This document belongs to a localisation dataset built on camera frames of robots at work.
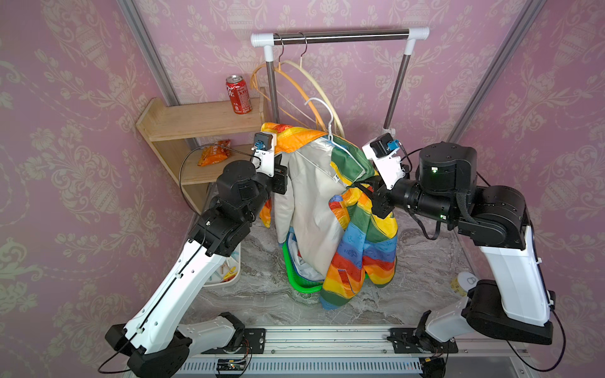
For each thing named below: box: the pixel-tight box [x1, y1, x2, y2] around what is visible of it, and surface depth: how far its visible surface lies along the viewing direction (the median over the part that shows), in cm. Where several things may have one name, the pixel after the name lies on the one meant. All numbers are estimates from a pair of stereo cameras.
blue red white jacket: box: [276, 209, 337, 282], surface depth 74 cm
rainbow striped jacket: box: [259, 122, 399, 310], surface depth 62 cm
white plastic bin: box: [202, 242, 242, 288], surface depth 89 cm
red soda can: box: [225, 74, 253, 115], surface depth 77 cm
